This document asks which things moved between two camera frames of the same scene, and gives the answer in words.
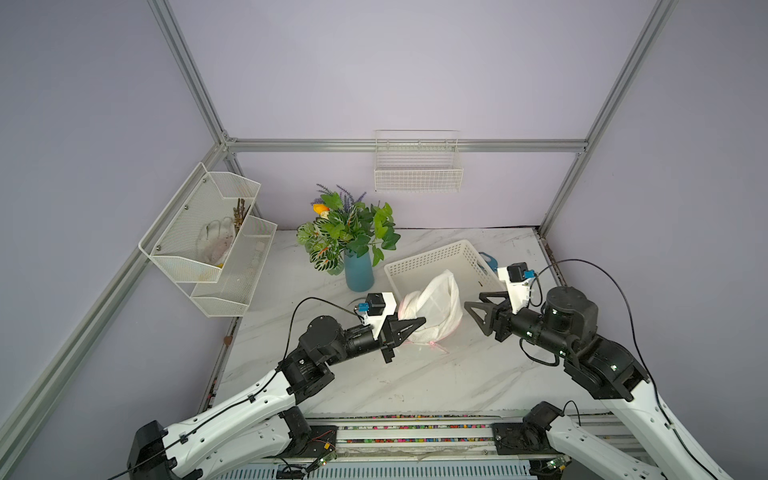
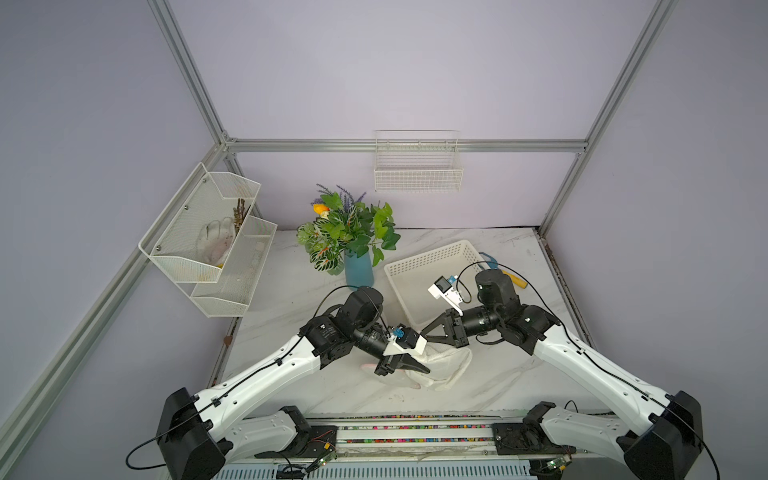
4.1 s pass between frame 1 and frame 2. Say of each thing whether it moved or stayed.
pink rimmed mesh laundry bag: moved
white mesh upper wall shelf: stayed
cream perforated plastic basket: stayed
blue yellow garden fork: stayed
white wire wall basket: stayed
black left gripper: moved
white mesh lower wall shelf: stayed
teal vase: stayed
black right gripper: moved
